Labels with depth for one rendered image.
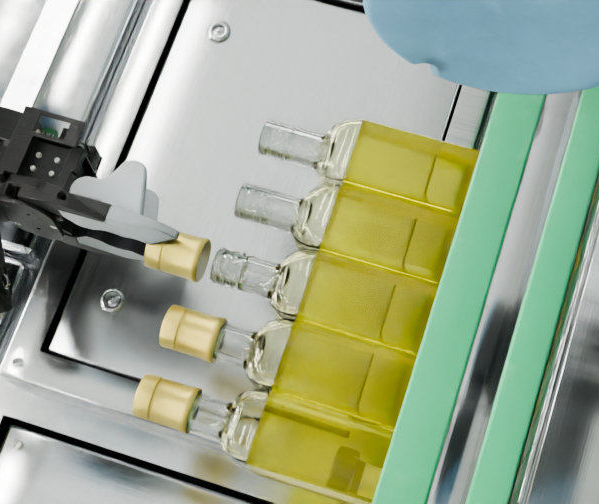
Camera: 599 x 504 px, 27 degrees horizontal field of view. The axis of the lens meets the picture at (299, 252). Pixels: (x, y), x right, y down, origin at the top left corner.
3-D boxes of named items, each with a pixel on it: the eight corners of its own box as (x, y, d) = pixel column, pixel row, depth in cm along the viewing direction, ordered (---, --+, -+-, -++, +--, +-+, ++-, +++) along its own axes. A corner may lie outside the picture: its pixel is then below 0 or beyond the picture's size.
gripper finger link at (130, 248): (204, 201, 102) (97, 164, 102) (180, 267, 100) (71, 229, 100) (204, 213, 105) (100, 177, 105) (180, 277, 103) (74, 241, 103)
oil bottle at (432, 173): (583, 207, 101) (331, 137, 104) (595, 178, 96) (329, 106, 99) (566, 269, 99) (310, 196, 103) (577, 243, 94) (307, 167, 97)
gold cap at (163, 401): (184, 421, 92) (129, 403, 93) (187, 442, 95) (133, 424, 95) (202, 380, 94) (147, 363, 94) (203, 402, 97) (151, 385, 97)
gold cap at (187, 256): (213, 248, 100) (162, 233, 101) (208, 232, 97) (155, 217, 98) (198, 288, 99) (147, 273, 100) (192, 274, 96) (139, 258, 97)
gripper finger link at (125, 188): (187, 165, 96) (81, 142, 98) (160, 235, 94) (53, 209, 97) (198, 183, 98) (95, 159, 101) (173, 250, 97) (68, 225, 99)
